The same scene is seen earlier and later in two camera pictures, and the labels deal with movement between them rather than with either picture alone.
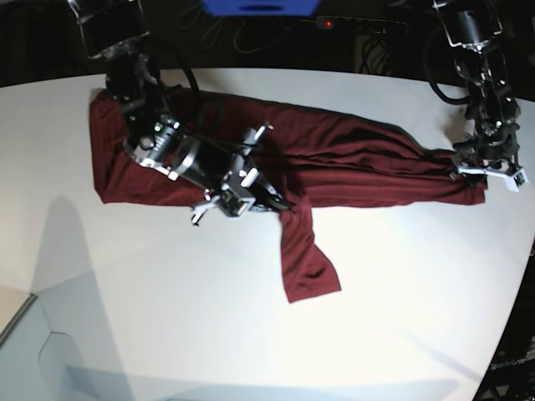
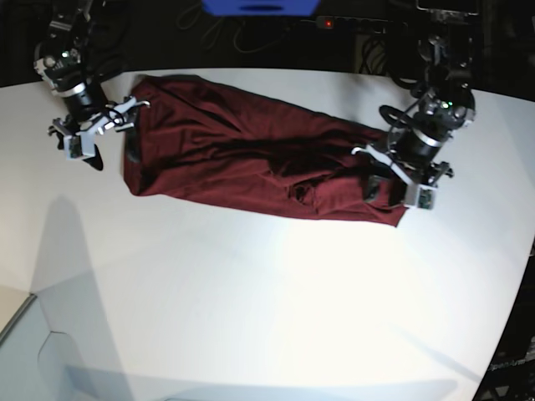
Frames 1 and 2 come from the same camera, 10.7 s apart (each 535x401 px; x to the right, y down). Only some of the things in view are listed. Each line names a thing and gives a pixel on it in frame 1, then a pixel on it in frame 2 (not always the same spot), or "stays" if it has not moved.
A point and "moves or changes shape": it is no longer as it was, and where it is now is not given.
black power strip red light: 361,25 stays
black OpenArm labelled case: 510,375 stays
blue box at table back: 262,8 stays
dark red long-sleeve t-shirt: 318,159 moves or changes shape
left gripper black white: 222,170 -> 79,132
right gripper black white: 496,158 -> 410,155
